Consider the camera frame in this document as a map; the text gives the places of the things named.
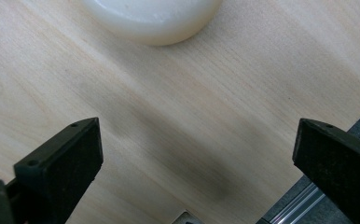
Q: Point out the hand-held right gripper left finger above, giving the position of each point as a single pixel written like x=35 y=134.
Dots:
x=57 y=174

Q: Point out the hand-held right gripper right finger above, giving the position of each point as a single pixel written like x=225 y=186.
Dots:
x=339 y=165

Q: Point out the white round bowl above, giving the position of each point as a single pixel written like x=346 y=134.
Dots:
x=151 y=19

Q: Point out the aluminium frame rail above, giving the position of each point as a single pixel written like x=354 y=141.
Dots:
x=324 y=199

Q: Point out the metal corner bracket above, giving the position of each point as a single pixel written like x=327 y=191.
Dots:
x=186 y=218

